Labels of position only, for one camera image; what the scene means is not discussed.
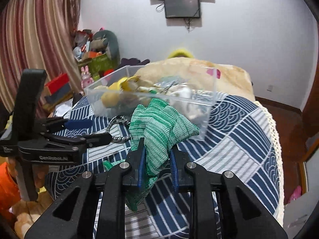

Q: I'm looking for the green knitted glove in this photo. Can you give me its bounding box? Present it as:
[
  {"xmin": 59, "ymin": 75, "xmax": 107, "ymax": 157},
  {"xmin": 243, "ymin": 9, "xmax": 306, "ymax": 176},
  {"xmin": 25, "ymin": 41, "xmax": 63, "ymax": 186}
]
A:
[{"xmin": 102, "ymin": 98, "xmax": 201, "ymax": 212}]

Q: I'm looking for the yellow cartoon print cloth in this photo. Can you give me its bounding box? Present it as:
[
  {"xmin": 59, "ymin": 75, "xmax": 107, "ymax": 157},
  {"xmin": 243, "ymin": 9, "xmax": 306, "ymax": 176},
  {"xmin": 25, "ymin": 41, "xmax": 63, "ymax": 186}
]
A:
[{"xmin": 99, "ymin": 75, "xmax": 160, "ymax": 110}]

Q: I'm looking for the left hand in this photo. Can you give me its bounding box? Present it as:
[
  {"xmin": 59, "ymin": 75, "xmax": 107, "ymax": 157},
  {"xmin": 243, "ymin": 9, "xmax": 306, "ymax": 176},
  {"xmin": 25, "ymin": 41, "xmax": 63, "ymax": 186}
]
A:
[{"xmin": 7, "ymin": 158, "xmax": 50, "ymax": 189}]

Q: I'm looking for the blue white patterned cloth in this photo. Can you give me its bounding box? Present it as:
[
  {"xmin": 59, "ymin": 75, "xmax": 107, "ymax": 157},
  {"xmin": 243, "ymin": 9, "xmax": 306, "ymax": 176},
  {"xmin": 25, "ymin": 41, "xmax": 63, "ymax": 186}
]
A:
[{"xmin": 45, "ymin": 92, "xmax": 284, "ymax": 238}]

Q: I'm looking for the red box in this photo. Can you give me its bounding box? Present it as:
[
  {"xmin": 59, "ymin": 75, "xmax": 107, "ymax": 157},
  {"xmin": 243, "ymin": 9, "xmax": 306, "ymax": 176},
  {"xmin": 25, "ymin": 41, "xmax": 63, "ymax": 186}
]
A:
[{"xmin": 44, "ymin": 73, "xmax": 69, "ymax": 96}]

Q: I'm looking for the pink bunny figurine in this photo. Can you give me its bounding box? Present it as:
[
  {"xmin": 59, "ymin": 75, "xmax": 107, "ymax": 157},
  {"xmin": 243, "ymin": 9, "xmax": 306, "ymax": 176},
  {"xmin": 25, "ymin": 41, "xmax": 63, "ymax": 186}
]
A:
[{"xmin": 81, "ymin": 65, "xmax": 94, "ymax": 89}]

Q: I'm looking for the orange jacket sleeve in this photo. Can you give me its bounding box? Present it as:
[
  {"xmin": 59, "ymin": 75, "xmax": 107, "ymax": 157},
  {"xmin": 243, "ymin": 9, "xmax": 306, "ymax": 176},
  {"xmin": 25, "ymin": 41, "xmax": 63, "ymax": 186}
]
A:
[{"xmin": 0, "ymin": 162, "xmax": 21, "ymax": 222}]

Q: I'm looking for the green cardboard box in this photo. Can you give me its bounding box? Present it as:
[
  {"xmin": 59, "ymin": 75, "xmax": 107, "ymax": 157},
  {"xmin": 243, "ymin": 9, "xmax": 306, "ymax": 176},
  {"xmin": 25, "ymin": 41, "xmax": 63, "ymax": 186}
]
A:
[{"xmin": 77, "ymin": 54, "xmax": 118, "ymax": 75}]

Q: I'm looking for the dark purple garment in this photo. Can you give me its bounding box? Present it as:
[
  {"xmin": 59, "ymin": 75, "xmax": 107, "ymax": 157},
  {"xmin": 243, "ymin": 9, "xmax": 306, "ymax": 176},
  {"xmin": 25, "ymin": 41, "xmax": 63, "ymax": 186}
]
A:
[{"xmin": 118, "ymin": 58, "xmax": 150, "ymax": 69}]

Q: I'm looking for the clear plastic storage bin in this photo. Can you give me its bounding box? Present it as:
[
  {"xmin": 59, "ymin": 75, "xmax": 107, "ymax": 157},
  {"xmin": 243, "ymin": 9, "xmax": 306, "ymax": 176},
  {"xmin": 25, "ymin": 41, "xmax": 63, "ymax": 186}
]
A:
[{"xmin": 83, "ymin": 65, "xmax": 219, "ymax": 141}]

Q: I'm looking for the grey plush toy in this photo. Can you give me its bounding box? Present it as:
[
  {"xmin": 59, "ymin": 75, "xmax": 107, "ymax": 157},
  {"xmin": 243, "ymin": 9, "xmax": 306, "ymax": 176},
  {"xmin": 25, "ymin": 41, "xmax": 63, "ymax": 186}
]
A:
[{"xmin": 89, "ymin": 30, "xmax": 119, "ymax": 63}]

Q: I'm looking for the striped red beige curtain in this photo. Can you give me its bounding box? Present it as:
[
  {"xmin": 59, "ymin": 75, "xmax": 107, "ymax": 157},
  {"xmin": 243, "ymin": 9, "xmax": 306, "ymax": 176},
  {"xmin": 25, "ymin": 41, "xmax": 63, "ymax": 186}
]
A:
[{"xmin": 1, "ymin": 0, "xmax": 81, "ymax": 112}]

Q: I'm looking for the beige plush blanket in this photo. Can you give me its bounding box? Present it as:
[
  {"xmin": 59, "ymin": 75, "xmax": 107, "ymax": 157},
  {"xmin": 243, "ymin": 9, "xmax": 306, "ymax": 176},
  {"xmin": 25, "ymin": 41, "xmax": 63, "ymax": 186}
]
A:
[{"xmin": 135, "ymin": 57, "xmax": 255, "ymax": 101}]

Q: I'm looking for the yellow fuzzy headboard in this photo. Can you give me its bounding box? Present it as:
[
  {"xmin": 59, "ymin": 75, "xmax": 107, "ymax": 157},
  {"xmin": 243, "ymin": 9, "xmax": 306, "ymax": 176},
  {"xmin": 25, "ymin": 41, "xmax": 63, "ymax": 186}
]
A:
[{"xmin": 168, "ymin": 49, "xmax": 194, "ymax": 59}]

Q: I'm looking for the black white braided rope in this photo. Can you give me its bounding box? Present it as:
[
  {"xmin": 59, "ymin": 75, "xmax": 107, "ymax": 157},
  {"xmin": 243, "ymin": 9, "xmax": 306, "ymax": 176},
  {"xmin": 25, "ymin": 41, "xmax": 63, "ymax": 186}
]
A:
[{"xmin": 105, "ymin": 114, "xmax": 133, "ymax": 144}]

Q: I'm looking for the small black wall monitor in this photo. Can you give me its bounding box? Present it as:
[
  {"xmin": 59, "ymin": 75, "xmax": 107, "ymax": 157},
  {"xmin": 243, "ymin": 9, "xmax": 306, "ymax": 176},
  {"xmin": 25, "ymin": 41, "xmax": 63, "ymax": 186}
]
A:
[{"xmin": 164, "ymin": 0, "xmax": 201, "ymax": 18}]

